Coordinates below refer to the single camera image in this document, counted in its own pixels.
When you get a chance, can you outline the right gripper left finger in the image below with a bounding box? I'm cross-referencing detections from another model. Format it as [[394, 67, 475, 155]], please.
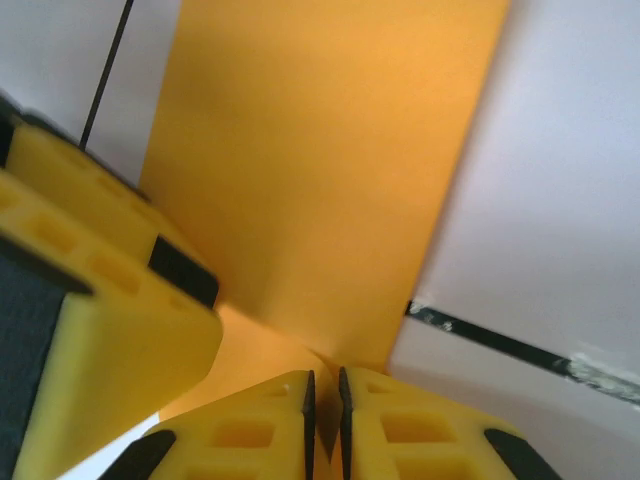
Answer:
[[104, 369, 317, 480]]

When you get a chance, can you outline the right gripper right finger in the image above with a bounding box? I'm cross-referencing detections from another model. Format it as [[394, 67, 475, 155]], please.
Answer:
[[337, 366, 561, 480]]

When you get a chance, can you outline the orange square paper sheet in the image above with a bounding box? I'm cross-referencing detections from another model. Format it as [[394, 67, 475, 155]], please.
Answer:
[[142, 0, 511, 480]]

